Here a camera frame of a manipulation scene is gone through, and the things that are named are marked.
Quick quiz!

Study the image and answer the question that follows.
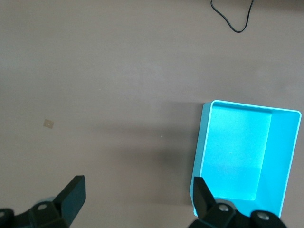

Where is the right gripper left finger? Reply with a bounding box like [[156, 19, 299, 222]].
[[14, 175, 86, 228]]

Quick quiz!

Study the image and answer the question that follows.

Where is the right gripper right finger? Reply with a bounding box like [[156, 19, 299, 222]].
[[190, 177, 250, 228]]

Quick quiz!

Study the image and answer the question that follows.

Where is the cyan plastic bin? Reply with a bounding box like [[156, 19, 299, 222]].
[[189, 99, 302, 218]]

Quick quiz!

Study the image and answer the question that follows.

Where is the thin black looped cable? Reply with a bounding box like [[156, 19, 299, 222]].
[[210, 0, 254, 33]]

